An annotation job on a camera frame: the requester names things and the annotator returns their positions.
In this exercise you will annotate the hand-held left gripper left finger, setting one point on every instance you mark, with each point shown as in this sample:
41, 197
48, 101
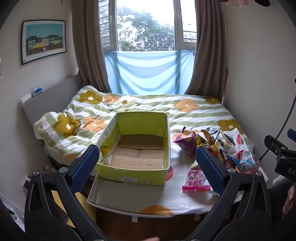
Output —
86, 165

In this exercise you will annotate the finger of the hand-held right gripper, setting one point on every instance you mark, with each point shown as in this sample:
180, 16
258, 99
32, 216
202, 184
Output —
275, 144

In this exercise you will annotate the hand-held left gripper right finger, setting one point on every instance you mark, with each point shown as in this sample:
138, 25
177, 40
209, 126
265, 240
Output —
208, 170

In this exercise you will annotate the pink snack packet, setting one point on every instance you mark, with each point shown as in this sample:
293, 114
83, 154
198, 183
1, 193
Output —
195, 182

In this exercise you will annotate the gold snack packet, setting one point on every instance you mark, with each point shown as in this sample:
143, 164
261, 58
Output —
207, 141

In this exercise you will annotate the cream snack bag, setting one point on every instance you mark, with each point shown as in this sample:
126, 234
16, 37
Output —
223, 140

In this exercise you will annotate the blue red snack packet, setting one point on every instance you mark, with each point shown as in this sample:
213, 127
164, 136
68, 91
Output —
245, 161

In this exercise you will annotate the green cardboard box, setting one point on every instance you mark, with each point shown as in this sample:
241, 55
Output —
129, 179

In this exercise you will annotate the person's right hand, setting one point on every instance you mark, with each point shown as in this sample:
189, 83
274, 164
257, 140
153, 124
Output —
289, 200

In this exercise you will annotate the purple snack bag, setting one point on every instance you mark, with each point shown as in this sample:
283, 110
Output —
186, 141

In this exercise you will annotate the grey headboard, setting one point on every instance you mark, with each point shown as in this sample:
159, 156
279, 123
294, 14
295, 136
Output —
55, 99

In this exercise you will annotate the floral striped quilt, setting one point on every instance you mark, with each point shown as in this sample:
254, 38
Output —
143, 104

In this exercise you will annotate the blue white small object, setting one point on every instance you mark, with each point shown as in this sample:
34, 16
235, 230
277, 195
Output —
38, 91

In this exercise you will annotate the small white box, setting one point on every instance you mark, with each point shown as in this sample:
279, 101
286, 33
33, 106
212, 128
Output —
25, 98

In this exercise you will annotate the light blue cloth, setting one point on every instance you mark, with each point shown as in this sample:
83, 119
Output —
148, 71

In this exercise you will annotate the brown curtain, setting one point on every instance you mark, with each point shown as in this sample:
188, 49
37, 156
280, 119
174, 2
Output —
208, 53
89, 41

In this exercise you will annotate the framed houses picture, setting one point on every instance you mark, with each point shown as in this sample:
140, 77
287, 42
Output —
44, 39

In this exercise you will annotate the window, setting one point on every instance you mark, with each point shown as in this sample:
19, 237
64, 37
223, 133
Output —
145, 25

